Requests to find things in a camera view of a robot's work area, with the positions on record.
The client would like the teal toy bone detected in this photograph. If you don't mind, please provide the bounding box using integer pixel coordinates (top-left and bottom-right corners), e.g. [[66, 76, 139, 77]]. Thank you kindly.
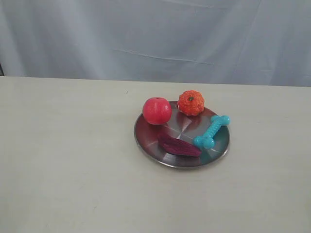
[[193, 115, 230, 149]]

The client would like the red apple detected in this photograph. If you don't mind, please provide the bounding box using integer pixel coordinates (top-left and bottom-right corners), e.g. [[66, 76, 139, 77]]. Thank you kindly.
[[142, 97, 172, 125]]

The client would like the dark purple sweet potato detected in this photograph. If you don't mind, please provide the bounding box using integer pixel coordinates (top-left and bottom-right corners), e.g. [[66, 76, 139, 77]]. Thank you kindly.
[[157, 133, 202, 157]]

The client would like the orange toy pumpkin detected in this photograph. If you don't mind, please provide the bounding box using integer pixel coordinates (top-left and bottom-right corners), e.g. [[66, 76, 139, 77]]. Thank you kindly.
[[177, 90, 205, 116]]

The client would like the white fabric backdrop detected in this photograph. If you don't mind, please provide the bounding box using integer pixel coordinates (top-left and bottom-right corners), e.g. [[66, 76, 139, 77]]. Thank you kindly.
[[0, 0, 311, 86]]

